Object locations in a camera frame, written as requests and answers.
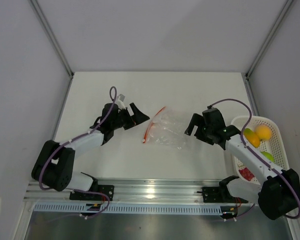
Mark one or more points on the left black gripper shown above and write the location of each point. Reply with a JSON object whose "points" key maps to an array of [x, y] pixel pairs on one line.
{"points": [[137, 118]]}

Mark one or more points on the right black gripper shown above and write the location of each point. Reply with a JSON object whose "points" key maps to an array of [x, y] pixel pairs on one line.
{"points": [[197, 120]]}

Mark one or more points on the clear zip top bag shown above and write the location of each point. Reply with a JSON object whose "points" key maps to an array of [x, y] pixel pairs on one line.
{"points": [[167, 128]]}

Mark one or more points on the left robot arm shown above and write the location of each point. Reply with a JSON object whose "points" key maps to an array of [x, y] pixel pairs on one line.
{"points": [[55, 163]]}

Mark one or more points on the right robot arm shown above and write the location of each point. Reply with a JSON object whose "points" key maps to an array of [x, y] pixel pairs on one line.
{"points": [[278, 191]]}

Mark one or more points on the yellow green mango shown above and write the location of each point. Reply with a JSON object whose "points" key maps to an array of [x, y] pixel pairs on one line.
{"points": [[252, 137]]}

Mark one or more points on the orange fruit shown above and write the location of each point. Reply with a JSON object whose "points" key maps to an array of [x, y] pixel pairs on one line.
{"points": [[263, 132]]}

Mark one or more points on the red grape bunch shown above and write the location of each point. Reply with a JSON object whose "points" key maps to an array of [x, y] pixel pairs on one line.
{"points": [[246, 173]]}

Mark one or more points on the green apple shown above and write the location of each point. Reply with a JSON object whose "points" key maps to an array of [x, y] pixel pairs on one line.
{"points": [[268, 156]]}

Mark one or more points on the white perforated plastic basket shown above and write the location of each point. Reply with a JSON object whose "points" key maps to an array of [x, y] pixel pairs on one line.
{"points": [[274, 146]]}

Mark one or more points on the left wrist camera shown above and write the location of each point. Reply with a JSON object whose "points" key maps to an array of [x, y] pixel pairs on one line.
{"points": [[120, 101]]}

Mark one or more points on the aluminium mounting rail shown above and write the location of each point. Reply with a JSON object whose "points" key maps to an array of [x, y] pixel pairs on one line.
{"points": [[141, 191]]}

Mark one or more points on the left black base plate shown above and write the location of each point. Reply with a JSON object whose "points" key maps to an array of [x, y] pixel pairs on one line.
{"points": [[96, 193]]}

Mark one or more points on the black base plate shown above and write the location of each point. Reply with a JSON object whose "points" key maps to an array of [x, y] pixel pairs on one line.
{"points": [[96, 193], [216, 194]]}

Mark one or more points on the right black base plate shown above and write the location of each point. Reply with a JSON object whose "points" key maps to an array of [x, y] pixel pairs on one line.
{"points": [[216, 194]]}

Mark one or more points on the white slotted cable duct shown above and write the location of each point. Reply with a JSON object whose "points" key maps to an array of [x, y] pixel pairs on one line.
{"points": [[124, 208]]}

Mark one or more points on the right corner frame post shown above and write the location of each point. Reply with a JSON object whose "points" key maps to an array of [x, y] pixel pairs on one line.
{"points": [[279, 21]]}

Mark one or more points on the corner frame post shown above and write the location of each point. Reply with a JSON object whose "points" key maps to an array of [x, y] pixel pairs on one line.
{"points": [[38, 11], [279, 21]]}

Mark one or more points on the left corner frame post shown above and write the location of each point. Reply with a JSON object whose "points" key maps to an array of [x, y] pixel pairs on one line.
{"points": [[38, 11]]}

